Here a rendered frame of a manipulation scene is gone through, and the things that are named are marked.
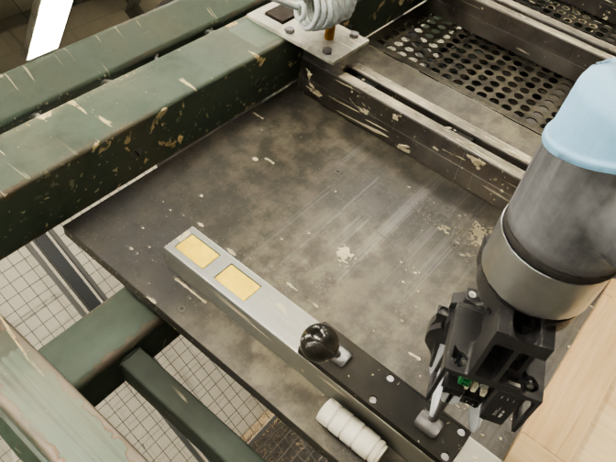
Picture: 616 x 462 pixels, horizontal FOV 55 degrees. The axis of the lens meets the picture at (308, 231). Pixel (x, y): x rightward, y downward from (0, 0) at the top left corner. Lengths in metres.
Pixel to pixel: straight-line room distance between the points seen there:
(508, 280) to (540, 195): 0.07
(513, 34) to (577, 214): 1.02
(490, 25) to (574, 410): 0.83
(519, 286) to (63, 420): 0.46
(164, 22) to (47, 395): 1.08
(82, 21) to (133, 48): 4.98
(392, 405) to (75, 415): 0.32
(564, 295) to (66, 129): 0.66
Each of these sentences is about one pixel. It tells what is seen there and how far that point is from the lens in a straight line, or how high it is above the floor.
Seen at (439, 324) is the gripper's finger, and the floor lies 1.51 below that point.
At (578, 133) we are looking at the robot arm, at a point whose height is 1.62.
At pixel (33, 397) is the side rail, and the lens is 0.68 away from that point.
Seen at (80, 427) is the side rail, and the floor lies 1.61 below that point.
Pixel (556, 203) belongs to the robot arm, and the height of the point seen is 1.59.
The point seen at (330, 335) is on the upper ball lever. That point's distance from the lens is 0.57.
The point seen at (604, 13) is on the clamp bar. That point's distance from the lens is 1.60.
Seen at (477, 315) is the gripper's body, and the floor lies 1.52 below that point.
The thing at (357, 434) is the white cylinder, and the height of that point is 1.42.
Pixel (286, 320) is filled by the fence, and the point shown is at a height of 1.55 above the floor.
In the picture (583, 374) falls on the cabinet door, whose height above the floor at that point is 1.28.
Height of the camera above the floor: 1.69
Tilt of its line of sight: 6 degrees down
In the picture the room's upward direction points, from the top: 37 degrees counter-clockwise
